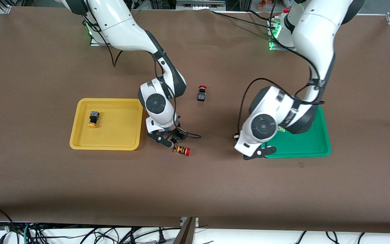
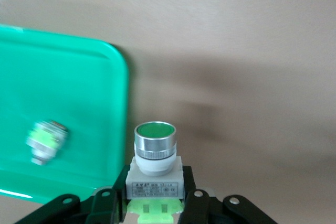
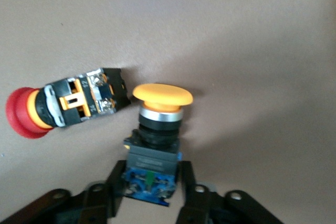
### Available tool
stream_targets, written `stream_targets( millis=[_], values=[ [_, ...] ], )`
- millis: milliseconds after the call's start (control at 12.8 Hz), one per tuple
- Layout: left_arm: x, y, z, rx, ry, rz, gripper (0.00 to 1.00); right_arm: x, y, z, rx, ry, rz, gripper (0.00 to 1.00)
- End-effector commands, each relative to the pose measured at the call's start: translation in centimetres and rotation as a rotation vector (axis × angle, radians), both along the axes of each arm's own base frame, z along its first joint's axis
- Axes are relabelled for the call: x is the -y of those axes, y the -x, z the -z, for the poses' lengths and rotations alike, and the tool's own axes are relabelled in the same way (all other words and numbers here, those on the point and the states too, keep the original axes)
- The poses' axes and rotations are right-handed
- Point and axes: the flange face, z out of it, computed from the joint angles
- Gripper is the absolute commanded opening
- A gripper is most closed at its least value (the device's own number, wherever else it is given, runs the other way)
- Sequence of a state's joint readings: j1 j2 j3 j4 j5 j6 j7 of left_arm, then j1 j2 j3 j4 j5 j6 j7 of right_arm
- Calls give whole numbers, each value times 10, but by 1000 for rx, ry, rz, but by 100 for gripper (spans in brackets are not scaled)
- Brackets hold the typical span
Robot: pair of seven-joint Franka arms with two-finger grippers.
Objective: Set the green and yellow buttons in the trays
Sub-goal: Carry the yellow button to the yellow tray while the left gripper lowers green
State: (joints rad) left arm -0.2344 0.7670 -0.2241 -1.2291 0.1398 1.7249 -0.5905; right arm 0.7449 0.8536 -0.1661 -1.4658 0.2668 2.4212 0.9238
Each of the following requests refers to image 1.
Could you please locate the red button orange striped body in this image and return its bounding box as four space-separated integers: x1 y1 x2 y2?
173 146 191 157

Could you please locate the yellow plastic tray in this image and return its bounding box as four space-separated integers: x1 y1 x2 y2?
69 98 144 151

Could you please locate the brown table mat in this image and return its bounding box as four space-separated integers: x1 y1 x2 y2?
0 7 390 234

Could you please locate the green plastic tray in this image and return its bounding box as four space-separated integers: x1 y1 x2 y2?
262 106 332 159

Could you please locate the dark metal table post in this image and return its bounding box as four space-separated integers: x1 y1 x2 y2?
173 217 199 244

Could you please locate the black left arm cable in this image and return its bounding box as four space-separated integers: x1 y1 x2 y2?
238 77 325 136

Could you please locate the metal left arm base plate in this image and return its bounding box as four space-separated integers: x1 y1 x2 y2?
268 17 297 51

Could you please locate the grey aluminium rail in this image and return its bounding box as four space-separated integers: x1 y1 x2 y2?
176 0 226 11

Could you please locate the black cable on mat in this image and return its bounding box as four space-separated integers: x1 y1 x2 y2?
211 9 272 25

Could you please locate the green floor cable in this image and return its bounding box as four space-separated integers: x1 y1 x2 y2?
23 222 35 244

